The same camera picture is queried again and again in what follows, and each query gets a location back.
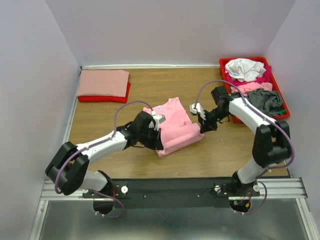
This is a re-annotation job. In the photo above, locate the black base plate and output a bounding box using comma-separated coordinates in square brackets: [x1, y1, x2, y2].
[82, 177, 260, 214]

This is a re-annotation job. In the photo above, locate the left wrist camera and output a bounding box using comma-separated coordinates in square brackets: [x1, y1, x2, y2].
[148, 111, 166, 131]

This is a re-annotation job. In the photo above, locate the aluminium frame rail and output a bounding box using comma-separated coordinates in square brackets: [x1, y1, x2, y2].
[29, 177, 309, 240]

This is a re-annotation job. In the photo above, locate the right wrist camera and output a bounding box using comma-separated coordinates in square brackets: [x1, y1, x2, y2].
[189, 103, 206, 120]

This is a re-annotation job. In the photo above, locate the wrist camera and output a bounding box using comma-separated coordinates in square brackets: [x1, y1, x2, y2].
[189, 103, 206, 120]
[148, 111, 166, 131]

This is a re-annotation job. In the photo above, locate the green garment in bin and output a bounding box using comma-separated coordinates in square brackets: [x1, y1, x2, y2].
[277, 109, 287, 116]

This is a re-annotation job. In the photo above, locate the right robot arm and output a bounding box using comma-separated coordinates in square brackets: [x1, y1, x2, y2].
[190, 86, 295, 196]

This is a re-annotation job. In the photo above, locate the grey garment in bin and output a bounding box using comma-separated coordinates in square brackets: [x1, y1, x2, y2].
[247, 88, 284, 117]

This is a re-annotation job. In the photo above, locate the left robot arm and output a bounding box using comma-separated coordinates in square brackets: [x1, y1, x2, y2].
[45, 111, 166, 198]

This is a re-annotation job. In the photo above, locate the white t-shirt in bin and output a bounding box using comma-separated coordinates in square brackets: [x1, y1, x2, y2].
[225, 58, 267, 83]

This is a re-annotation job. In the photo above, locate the magenta garment in bin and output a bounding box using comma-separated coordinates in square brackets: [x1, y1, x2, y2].
[225, 66, 272, 87]

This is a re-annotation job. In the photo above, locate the folded red t-shirt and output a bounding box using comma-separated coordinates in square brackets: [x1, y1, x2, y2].
[77, 82, 131, 104]

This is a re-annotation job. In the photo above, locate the folded pink t-shirt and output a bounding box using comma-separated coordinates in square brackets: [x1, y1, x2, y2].
[77, 69, 129, 97]

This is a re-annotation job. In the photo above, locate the salmon pink garment in bin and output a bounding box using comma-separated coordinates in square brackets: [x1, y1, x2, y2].
[237, 82, 273, 96]

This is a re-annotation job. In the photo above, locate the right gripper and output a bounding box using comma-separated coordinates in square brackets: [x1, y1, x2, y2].
[197, 106, 231, 134]

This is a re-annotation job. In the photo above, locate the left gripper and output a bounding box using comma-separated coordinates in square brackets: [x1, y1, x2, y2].
[138, 126, 164, 151]

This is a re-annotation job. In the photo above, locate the light pink t-shirt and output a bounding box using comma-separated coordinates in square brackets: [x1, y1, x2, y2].
[153, 97, 205, 158]

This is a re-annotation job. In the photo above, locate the red plastic bin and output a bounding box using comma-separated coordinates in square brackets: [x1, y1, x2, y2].
[218, 56, 291, 124]

